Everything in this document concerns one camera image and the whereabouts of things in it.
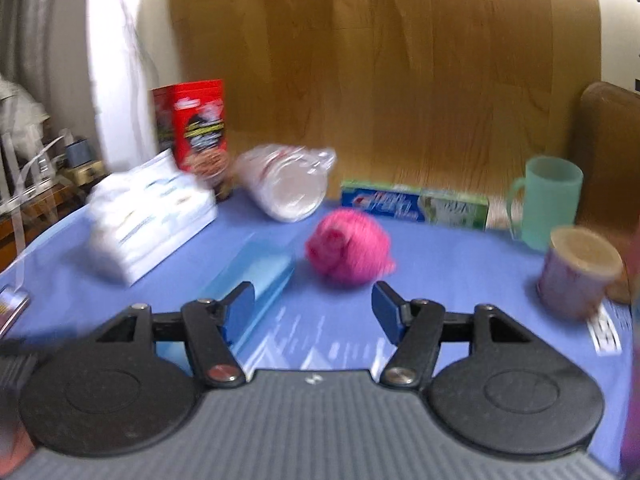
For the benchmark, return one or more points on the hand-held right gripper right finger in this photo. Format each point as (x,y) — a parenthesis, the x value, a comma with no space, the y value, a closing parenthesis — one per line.
(387,310)

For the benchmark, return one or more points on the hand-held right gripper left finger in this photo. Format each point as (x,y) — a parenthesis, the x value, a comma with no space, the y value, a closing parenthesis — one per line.
(240,312)

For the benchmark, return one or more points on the pink yarn ball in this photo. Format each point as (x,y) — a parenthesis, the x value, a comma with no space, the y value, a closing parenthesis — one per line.
(350,247)

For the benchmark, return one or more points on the clear blue film packet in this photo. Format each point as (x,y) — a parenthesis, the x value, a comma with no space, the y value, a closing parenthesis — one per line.
(260,275)

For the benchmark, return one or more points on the silver-edged tin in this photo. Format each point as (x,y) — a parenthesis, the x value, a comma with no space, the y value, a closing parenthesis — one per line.
(12,310)

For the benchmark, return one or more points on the blue green wrap box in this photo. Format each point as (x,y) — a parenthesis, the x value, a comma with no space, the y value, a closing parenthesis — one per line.
(415,205)

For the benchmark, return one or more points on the white tissue pack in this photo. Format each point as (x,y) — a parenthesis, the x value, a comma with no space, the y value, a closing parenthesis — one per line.
(150,215)

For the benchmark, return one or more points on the bagged disposable cups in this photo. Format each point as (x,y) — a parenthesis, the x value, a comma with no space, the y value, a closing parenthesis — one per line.
(285,185)

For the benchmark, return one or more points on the wooden side shelf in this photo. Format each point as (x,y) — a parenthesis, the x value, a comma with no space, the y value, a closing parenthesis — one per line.
(45,200)

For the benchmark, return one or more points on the red snack box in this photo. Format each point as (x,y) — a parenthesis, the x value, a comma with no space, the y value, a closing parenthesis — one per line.
(197,130)

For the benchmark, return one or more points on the pink cup with brown lid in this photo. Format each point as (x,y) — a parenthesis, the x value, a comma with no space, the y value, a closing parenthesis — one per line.
(575,275)

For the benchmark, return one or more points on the green plastic mug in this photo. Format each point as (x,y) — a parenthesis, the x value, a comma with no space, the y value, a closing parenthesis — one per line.
(550,200)

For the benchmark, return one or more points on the white printed label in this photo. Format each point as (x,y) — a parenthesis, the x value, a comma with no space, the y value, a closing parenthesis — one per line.
(606,330)

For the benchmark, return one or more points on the small blue grey box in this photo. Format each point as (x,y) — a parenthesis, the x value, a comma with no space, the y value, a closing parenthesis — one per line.
(77,154)

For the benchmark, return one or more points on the wooden board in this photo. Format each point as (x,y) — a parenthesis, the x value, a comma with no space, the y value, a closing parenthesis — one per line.
(390,70)

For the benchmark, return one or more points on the white figurine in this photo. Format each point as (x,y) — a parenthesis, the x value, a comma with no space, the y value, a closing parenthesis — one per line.
(20,115)

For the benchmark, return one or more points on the brown wooden chair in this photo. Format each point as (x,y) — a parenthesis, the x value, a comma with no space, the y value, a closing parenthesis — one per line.
(610,160)

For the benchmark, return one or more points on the white sheer curtain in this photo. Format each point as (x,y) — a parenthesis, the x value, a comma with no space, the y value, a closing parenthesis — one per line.
(125,60)

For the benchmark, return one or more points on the grey curtain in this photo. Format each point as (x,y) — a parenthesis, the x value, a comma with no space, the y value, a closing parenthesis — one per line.
(35,20)

